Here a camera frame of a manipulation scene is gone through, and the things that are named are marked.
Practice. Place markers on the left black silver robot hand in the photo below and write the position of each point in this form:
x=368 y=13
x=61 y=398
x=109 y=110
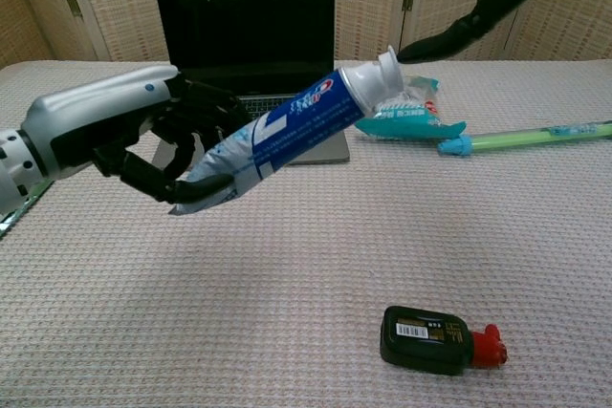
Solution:
x=95 y=102

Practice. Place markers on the blue white toothpaste tube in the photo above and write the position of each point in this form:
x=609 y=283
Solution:
x=296 y=121

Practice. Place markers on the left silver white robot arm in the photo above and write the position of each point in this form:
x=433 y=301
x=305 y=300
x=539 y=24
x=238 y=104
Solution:
x=12 y=174

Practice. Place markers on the black bottle with red cap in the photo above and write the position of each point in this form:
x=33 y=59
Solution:
x=421 y=341

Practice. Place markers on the beige woven folding screen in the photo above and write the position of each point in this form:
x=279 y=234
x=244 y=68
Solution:
x=119 y=6

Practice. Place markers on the green blue toothbrush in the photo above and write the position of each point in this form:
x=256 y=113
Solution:
x=526 y=138

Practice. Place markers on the teal plastic snack bag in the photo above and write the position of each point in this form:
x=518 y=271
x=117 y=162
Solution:
x=411 y=126

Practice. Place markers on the grey laptop with black screen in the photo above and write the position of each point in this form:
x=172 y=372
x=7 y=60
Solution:
x=248 y=30

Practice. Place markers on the pale pink woven tablecloth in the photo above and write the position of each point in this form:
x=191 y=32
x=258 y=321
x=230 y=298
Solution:
x=306 y=293

